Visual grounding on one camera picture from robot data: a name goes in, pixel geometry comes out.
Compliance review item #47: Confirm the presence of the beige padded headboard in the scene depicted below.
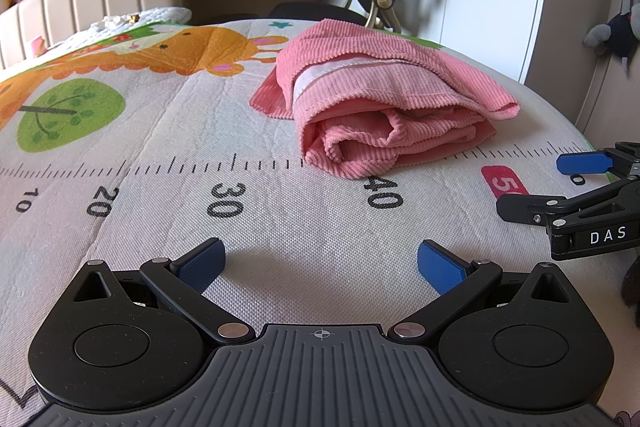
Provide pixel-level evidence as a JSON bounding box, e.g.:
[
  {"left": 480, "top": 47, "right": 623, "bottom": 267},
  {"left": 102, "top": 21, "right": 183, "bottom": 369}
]
[{"left": 0, "top": 0, "right": 182, "bottom": 68}]

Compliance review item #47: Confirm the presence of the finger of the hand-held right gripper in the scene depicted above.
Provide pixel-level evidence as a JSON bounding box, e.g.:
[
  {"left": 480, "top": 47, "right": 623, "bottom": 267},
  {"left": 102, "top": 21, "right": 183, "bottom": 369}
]
[
  {"left": 556, "top": 148, "right": 621, "bottom": 178},
  {"left": 496, "top": 193, "right": 573, "bottom": 224}
]

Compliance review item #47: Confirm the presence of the printed giraffe play mat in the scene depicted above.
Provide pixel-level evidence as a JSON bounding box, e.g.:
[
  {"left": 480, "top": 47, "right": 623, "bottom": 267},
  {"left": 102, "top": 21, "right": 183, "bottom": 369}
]
[{"left": 0, "top": 19, "right": 640, "bottom": 427}]

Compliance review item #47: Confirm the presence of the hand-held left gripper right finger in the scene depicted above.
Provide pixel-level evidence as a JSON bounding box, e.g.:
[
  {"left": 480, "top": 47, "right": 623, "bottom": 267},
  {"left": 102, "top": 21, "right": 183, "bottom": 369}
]
[{"left": 387, "top": 239, "right": 576, "bottom": 343}]

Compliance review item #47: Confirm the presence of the grey plush toy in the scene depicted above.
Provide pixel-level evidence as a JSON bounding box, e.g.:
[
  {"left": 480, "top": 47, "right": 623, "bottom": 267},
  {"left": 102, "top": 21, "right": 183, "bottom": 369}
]
[{"left": 582, "top": 0, "right": 640, "bottom": 78}]

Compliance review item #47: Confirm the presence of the pink ribbed garment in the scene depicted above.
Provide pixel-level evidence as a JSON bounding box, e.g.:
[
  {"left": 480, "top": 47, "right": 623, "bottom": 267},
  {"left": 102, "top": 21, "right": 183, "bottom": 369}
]
[{"left": 250, "top": 19, "right": 522, "bottom": 180}]

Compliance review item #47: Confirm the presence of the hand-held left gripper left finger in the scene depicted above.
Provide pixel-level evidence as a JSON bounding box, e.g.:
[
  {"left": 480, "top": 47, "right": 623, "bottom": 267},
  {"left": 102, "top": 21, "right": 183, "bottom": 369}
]
[{"left": 72, "top": 238, "right": 257, "bottom": 347}]

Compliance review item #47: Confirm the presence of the white cable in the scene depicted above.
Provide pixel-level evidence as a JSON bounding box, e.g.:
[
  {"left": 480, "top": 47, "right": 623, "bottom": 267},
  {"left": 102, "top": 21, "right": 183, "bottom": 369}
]
[{"left": 575, "top": 56, "right": 607, "bottom": 125}]

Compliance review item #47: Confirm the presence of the white quilted pillow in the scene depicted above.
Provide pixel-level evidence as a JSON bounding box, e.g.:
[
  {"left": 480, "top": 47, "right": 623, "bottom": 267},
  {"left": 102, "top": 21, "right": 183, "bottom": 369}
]
[{"left": 90, "top": 7, "right": 194, "bottom": 34}]

